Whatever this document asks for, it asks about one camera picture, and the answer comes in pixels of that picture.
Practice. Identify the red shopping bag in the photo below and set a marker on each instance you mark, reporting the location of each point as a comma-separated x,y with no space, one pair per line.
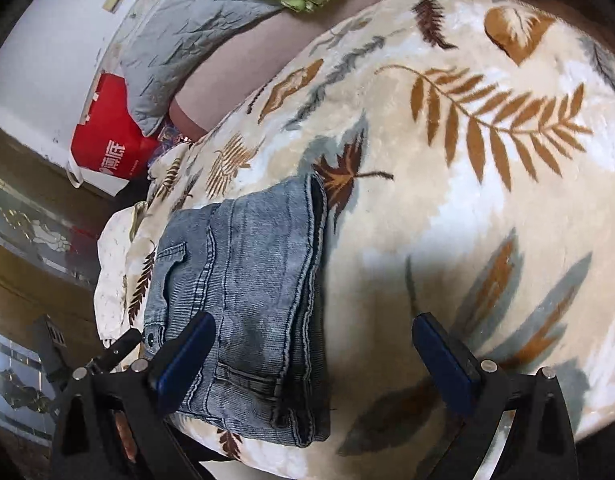
107,145

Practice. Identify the blue denim pants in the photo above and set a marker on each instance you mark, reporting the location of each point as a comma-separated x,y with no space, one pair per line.
247,280

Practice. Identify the pink sofa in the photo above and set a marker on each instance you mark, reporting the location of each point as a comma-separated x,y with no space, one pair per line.
222,85

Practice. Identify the white patterned quilt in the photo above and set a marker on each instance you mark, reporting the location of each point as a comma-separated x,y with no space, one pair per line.
112,270

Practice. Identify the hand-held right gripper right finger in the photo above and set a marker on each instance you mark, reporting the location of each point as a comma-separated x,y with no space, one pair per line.
442,365

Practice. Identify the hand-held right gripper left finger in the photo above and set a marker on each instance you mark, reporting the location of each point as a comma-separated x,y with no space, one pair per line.
185,365

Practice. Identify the purple printed packet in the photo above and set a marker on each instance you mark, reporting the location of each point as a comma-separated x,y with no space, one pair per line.
171,136

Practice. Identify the grey quilted pillow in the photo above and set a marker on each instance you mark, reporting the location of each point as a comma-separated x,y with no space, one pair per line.
187,35

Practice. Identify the leaf print fleece blanket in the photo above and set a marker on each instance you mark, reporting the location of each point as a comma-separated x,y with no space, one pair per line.
462,220

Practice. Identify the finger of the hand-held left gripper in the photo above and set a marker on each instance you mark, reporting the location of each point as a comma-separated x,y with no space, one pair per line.
118,347

